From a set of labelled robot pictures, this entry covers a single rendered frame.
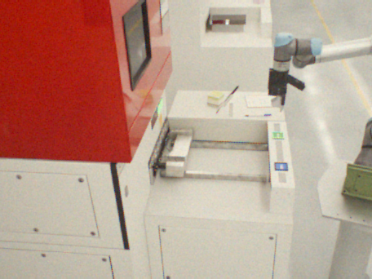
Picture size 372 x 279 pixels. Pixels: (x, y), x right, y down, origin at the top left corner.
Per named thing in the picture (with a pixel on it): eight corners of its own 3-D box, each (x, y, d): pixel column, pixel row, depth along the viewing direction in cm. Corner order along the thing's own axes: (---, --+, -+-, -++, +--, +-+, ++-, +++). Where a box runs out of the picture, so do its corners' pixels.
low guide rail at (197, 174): (161, 176, 193) (160, 171, 192) (161, 174, 195) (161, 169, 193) (266, 182, 187) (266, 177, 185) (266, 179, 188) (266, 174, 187)
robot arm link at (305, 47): (316, 44, 178) (290, 45, 179) (322, 33, 167) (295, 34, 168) (316, 61, 177) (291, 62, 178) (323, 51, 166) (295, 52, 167)
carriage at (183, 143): (166, 176, 188) (166, 171, 187) (178, 136, 219) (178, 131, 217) (183, 177, 187) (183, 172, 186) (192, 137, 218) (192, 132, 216)
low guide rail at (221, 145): (170, 147, 216) (170, 142, 214) (171, 144, 218) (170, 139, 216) (264, 150, 209) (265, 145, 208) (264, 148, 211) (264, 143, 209)
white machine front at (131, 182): (124, 250, 154) (109, 164, 133) (164, 139, 223) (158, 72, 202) (132, 250, 154) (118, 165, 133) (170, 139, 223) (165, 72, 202)
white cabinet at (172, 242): (157, 333, 213) (143, 215, 171) (184, 210, 295) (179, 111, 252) (281, 347, 205) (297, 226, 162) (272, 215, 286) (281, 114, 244)
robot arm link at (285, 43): (297, 37, 165) (276, 37, 166) (294, 62, 171) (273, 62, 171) (294, 31, 172) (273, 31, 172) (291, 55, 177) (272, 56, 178)
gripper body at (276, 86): (267, 90, 187) (268, 65, 180) (285, 90, 186) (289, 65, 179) (267, 97, 180) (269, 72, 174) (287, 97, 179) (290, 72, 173)
